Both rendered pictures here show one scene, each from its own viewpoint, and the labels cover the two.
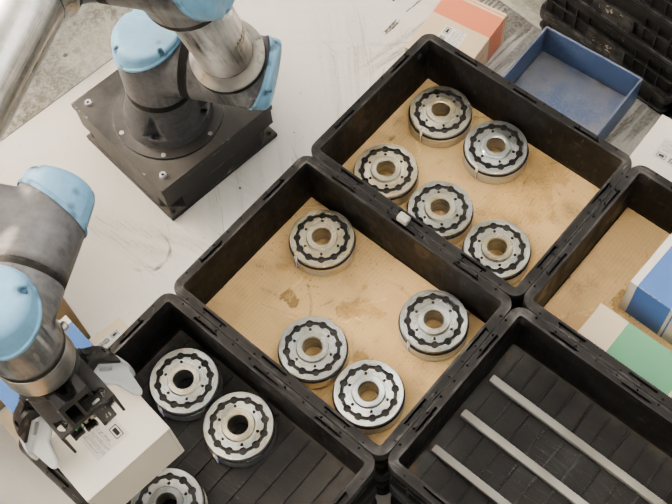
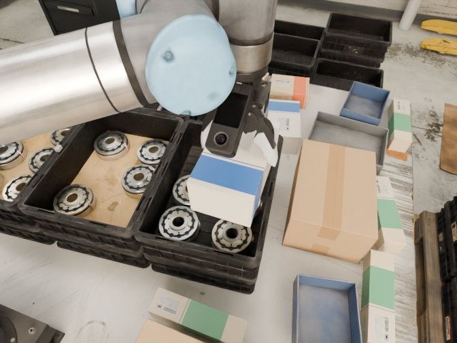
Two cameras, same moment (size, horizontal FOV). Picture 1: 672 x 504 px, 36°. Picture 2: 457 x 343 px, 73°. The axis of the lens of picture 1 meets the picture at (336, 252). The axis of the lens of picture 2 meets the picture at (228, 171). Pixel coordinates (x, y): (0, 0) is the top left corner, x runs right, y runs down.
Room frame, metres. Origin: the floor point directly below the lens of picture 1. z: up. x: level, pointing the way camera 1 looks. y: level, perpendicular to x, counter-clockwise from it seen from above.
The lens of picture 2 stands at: (0.66, 0.64, 1.57)
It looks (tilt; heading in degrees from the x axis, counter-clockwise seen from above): 52 degrees down; 237
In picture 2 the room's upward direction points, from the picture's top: straight up
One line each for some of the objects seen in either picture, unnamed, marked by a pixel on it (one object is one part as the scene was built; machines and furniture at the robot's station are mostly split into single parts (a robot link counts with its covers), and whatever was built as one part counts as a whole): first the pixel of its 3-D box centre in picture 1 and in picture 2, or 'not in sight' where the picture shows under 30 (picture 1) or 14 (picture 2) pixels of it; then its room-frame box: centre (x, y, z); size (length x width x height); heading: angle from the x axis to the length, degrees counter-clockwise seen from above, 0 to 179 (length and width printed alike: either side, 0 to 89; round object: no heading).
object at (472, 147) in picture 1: (496, 147); (4, 150); (0.88, -0.27, 0.86); 0.10 x 0.10 x 0.01
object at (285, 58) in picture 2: not in sight; (278, 79); (-0.54, -0.61, 0.37); 0.40 x 0.30 x 0.45; 128
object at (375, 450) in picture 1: (340, 297); (111, 160); (0.62, 0.00, 0.92); 0.40 x 0.30 x 0.02; 43
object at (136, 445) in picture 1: (86, 416); (237, 165); (0.43, 0.32, 1.09); 0.20 x 0.12 x 0.09; 38
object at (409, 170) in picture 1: (385, 170); (22, 188); (0.86, -0.09, 0.86); 0.10 x 0.10 x 0.01
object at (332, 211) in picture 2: not in sight; (329, 198); (0.12, 0.37, 0.78); 0.30 x 0.22 x 0.16; 42
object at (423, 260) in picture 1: (342, 312); (116, 172); (0.62, 0.00, 0.87); 0.40 x 0.30 x 0.11; 43
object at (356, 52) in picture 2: not in sight; (348, 58); (-1.10, -0.53, 0.37); 0.40 x 0.30 x 0.45; 128
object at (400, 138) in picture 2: not in sight; (398, 124); (-0.39, 0.25, 0.73); 0.24 x 0.06 x 0.06; 39
